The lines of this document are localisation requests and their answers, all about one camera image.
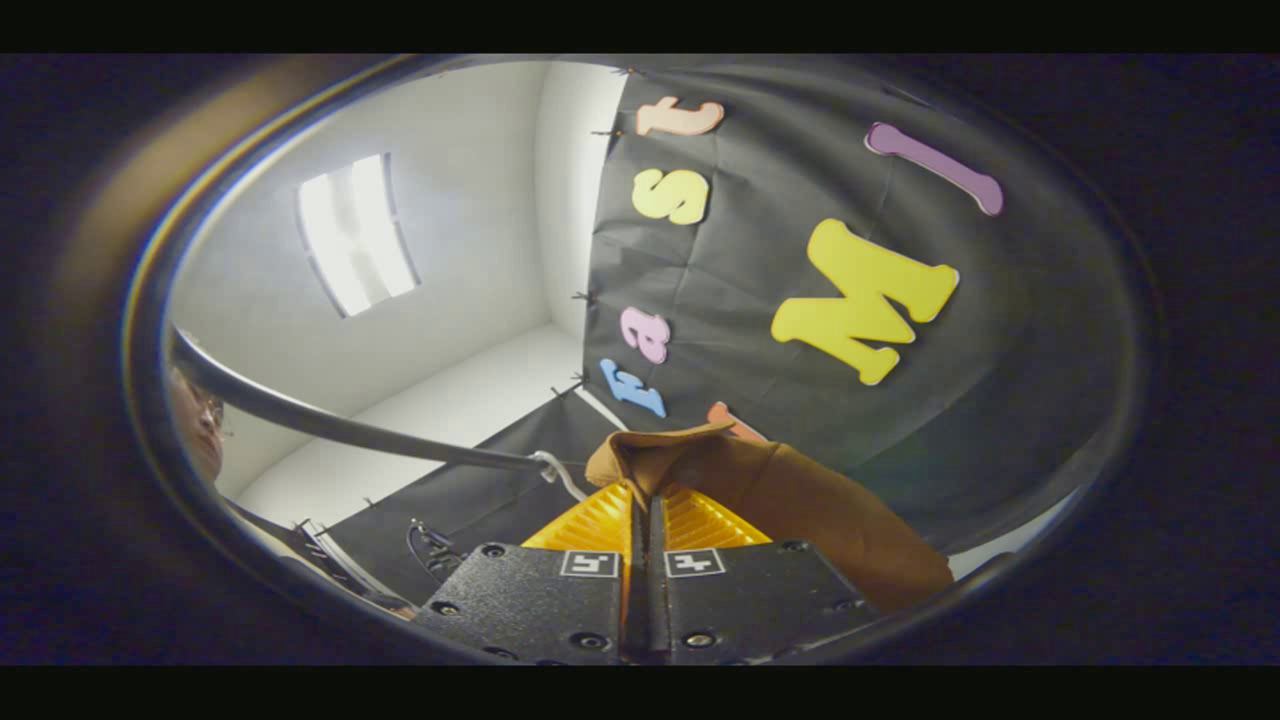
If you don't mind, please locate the white clothes hanger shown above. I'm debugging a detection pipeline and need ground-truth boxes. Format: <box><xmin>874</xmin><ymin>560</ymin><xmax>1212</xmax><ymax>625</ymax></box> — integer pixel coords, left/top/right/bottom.
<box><xmin>533</xmin><ymin>450</ymin><xmax>591</xmax><ymax>504</ymax></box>

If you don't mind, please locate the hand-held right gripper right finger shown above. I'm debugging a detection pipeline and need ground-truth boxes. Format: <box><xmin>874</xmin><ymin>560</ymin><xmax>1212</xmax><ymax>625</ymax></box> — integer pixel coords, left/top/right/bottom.
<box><xmin>648</xmin><ymin>487</ymin><xmax>881</xmax><ymax>665</ymax></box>

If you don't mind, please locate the black clothes rack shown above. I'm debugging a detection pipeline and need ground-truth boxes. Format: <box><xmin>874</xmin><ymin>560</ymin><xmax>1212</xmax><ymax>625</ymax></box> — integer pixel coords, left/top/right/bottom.
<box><xmin>168</xmin><ymin>328</ymin><xmax>551</xmax><ymax>473</ymax></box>

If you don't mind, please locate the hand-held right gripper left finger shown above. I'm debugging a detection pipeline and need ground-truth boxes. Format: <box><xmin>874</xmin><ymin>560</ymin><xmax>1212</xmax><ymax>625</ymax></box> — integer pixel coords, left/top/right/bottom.
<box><xmin>413</xmin><ymin>482</ymin><xmax>649</xmax><ymax>665</ymax></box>

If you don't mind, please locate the brown shirt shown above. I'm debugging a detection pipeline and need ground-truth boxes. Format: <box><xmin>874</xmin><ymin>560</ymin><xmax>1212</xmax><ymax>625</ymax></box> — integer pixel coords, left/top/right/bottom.
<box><xmin>585</xmin><ymin>422</ymin><xmax>956</xmax><ymax>613</ymax></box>

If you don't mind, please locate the person's head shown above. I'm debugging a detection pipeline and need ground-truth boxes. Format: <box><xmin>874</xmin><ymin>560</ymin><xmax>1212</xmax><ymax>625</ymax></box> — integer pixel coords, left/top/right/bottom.
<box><xmin>168</xmin><ymin>365</ymin><xmax>229</xmax><ymax>483</ymax></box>

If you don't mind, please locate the black backdrop cloth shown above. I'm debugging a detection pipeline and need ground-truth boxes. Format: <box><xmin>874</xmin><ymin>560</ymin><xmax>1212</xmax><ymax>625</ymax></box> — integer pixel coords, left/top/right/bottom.
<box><xmin>325</xmin><ymin>60</ymin><xmax>1141</xmax><ymax>606</ymax></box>

